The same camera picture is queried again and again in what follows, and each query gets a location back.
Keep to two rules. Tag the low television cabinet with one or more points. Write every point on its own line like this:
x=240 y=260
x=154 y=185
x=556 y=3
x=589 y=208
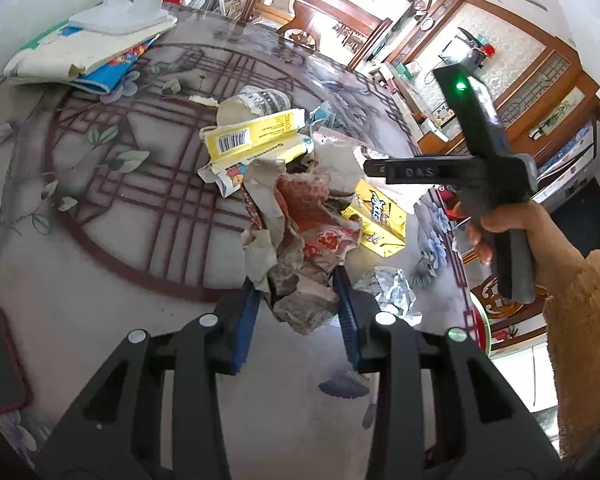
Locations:
x=405 y=90

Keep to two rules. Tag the white worn booklet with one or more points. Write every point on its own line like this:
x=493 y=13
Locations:
x=60 y=55

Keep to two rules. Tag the blue white snack packet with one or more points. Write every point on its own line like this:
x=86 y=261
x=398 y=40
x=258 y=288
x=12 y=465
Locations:
x=325 y=117

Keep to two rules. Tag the brown paper bag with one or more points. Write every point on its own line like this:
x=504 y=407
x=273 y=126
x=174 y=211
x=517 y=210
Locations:
x=300 y=240

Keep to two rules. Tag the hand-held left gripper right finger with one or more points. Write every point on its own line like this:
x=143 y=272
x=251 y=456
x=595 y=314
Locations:
x=347 y=320

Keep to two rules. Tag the framed star picture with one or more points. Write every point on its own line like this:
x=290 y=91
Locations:
x=443 y=115

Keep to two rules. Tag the torn white paper scrap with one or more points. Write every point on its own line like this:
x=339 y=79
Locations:
x=203 y=100

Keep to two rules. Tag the yellow snack box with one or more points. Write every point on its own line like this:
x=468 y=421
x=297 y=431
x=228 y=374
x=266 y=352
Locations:
x=375 y=220

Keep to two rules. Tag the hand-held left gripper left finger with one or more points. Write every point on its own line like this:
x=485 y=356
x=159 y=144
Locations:
x=245 y=320

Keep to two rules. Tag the wall television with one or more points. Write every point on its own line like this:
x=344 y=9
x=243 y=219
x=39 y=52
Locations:
x=452 y=52

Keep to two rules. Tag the round wall clock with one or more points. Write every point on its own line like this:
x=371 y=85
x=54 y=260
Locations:
x=426 y=23

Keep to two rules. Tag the blue picture book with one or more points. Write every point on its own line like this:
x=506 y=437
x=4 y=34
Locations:
x=110 y=75

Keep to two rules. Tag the black phone red case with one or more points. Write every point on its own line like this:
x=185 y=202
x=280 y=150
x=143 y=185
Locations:
x=0 y=360

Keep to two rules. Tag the red basin green rim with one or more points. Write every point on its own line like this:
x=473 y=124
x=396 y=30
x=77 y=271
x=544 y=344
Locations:
x=477 y=325

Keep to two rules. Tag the person's right hand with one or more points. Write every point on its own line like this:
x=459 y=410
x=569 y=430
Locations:
x=550 y=250

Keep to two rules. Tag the green book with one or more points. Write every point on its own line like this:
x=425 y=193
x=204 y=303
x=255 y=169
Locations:
x=40 y=40

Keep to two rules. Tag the torn white paper cup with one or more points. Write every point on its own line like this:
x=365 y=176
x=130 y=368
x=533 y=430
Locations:
x=260 y=100

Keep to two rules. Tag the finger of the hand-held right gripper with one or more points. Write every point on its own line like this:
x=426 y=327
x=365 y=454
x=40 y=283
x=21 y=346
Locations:
x=376 y=168

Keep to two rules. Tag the person's right forearm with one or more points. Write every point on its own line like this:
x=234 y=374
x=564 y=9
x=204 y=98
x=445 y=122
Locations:
x=590 y=340

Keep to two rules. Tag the white paper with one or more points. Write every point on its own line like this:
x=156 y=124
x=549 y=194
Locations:
x=390 y=290

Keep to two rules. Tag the yellow carton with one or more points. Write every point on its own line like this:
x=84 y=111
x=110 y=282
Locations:
x=250 y=135

